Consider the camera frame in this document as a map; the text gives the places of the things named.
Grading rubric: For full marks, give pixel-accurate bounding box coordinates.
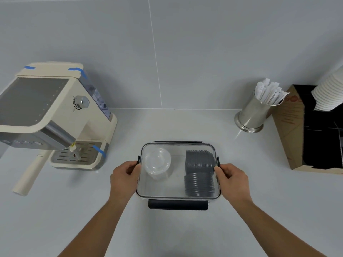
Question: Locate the person's right hand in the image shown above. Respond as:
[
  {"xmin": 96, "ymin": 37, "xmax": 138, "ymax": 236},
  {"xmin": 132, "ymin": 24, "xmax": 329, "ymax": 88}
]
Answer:
[{"xmin": 214, "ymin": 163, "xmax": 254, "ymax": 207}]

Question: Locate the person's left hand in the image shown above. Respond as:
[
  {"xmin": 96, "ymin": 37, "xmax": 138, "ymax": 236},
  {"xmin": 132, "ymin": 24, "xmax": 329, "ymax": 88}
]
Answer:
[{"xmin": 109, "ymin": 160, "xmax": 142, "ymax": 208}]

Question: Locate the black lid stack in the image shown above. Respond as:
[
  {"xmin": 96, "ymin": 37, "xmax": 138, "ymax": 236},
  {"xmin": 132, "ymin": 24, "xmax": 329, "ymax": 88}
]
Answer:
[
  {"xmin": 185, "ymin": 150, "xmax": 216, "ymax": 175},
  {"xmin": 184, "ymin": 172, "xmax": 215, "ymax": 198}
]

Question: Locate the stack of clear lids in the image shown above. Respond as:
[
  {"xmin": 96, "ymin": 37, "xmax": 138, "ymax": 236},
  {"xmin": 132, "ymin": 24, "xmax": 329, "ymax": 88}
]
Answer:
[{"xmin": 144, "ymin": 147, "xmax": 173, "ymax": 181}]

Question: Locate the clear plastic container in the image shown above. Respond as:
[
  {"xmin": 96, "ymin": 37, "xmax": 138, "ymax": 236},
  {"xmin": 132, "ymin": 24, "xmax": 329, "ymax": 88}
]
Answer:
[{"xmin": 136, "ymin": 143, "xmax": 222, "ymax": 200}]

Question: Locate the container lid with black clips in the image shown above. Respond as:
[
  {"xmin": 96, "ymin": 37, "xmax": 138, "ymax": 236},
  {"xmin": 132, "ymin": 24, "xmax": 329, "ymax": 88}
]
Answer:
[{"xmin": 136, "ymin": 140, "xmax": 222, "ymax": 211}]

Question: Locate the person's right forearm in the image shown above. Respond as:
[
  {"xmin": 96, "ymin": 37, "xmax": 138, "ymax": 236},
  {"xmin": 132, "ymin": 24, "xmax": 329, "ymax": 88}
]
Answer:
[{"xmin": 233, "ymin": 199, "xmax": 329, "ymax": 257}]

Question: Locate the person's left forearm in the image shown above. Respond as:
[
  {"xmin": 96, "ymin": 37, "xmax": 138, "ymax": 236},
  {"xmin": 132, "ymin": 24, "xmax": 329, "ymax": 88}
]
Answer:
[{"xmin": 58, "ymin": 196, "xmax": 127, "ymax": 257}]

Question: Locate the steel straw holder cup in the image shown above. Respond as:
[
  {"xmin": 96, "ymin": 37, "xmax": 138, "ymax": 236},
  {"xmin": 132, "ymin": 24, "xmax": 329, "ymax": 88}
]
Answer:
[{"xmin": 234, "ymin": 91, "xmax": 284, "ymax": 133}]

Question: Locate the black cardboard cup organizer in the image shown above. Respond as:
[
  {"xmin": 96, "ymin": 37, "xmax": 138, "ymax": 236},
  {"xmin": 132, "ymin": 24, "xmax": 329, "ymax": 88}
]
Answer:
[{"xmin": 272, "ymin": 84, "xmax": 343, "ymax": 175}]

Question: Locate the cream espresso machine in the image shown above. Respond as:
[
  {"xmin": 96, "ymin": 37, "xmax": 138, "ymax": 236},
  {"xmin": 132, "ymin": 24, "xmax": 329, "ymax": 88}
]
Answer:
[{"xmin": 0, "ymin": 61, "xmax": 118, "ymax": 197}]

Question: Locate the bundle of white wrapped straws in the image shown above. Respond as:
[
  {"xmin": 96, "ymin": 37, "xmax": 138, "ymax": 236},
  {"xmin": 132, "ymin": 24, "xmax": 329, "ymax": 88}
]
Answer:
[{"xmin": 254, "ymin": 78, "xmax": 290, "ymax": 106}]

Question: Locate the stack of white paper cups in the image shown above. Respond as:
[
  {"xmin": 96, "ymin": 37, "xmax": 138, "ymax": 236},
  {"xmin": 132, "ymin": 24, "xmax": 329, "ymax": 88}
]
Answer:
[{"xmin": 310, "ymin": 65, "xmax": 343, "ymax": 112}]

